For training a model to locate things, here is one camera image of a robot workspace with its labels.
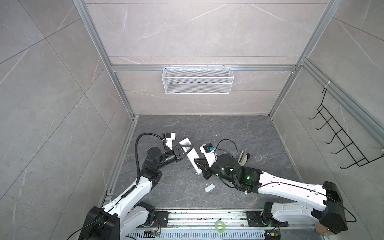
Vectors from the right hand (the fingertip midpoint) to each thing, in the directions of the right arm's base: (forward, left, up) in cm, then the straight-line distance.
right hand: (196, 160), depth 69 cm
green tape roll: (-24, -11, -24) cm, 36 cm away
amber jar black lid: (-28, -39, +8) cm, 49 cm away
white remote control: (+2, +2, +1) cm, 3 cm away
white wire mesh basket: (+57, -3, +6) cm, 57 cm away
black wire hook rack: (-6, -66, +9) cm, 67 cm away
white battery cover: (-6, -8, -24) cm, 26 cm away
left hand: (+5, +1, +4) cm, 7 cm away
